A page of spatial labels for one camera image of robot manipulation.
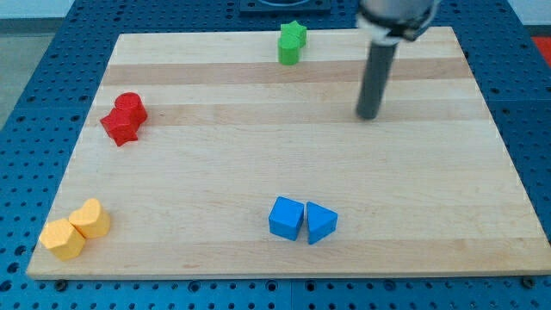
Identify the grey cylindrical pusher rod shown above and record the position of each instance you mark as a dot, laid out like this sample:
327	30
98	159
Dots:
374	81

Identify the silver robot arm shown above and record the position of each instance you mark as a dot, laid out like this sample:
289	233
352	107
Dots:
389	22

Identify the wooden board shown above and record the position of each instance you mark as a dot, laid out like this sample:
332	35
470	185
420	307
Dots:
425	189

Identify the yellow hexagon block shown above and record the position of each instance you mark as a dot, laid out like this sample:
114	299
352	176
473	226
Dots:
62	239

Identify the green star block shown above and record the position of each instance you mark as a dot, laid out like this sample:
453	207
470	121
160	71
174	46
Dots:
295	30

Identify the green cylinder block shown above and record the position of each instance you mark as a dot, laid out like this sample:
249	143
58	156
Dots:
288	50

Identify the blue triangle block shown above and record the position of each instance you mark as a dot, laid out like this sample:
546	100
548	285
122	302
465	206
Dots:
321	222

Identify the blue cube block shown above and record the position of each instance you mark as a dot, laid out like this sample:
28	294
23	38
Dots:
286	218

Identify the red cylinder block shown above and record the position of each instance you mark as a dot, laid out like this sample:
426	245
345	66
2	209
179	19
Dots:
131	105

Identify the red star block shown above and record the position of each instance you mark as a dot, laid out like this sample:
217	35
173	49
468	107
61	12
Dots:
119	126

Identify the yellow heart block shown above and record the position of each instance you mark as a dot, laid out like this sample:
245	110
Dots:
91	220

